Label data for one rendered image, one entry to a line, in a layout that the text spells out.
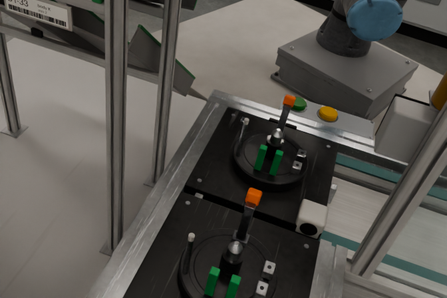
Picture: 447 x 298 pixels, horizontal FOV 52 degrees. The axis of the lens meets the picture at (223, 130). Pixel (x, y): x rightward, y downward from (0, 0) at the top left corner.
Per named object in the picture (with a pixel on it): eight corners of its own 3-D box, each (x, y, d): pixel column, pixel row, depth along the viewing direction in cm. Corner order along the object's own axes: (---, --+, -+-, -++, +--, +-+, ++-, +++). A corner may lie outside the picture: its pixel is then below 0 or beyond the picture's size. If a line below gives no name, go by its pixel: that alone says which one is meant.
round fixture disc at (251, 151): (243, 128, 90) (245, 120, 89) (310, 151, 89) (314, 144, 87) (221, 174, 80) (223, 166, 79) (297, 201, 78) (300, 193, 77)
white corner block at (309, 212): (297, 211, 79) (302, 196, 76) (322, 221, 78) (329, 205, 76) (291, 232, 75) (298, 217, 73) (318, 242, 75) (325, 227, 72)
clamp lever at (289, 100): (274, 130, 87) (286, 93, 85) (284, 134, 87) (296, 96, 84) (271, 136, 84) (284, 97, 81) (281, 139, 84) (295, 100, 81)
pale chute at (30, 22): (69, 52, 98) (78, 33, 98) (119, 75, 94) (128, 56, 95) (-29, -7, 71) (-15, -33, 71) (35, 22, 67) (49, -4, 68)
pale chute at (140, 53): (133, 72, 96) (142, 53, 96) (185, 97, 92) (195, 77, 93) (56, 20, 69) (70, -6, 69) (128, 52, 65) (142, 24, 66)
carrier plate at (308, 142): (225, 114, 96) (227, 106, 95) (336, 150, 93) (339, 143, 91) (183, 192, 78) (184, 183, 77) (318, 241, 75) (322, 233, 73)
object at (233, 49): (271, -3, 174) (273, -11, 172) (506, 117, 135) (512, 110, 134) (125, 50, 130) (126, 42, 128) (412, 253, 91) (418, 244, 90)
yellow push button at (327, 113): (318, 110, 102) (321, 103, 101) (336, 116, 102) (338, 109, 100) (316, 120, 99) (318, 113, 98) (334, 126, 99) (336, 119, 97)
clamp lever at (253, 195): (235, 230, 68) (249, 185, 66) (248, 235, 68) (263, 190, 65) (230, 242, 65) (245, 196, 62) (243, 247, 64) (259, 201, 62)
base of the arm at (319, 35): (334, 26, 136) (346, -6, 130) (378, 48, 129) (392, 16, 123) (305, 37, 127) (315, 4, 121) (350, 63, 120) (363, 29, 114)
